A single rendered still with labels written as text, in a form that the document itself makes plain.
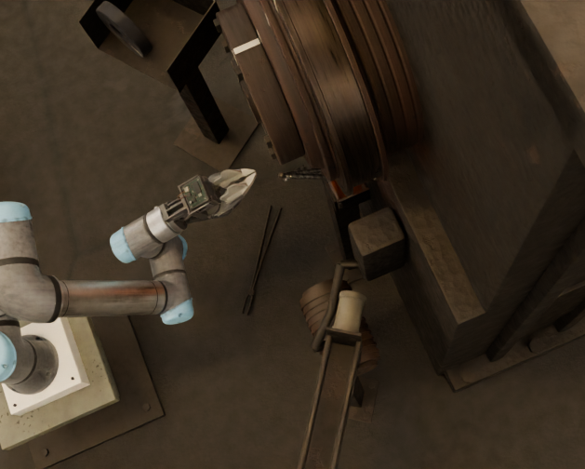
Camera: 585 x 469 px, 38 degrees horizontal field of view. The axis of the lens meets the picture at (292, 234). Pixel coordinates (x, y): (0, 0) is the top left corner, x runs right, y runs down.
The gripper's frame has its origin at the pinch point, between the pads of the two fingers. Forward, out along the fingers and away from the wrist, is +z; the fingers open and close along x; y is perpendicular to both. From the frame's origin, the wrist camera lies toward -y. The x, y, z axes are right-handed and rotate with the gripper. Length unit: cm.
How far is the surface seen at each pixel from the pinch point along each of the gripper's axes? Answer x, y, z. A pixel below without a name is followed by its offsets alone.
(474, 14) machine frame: -29, 75, 56
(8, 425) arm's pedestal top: -19, -17, -94
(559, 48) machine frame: -41, 86, 60
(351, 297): -31.6, -7.9, 6.8
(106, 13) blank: 51, 5, -15
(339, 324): -36.0, -6.3, 2.7
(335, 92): -15, 46, 33
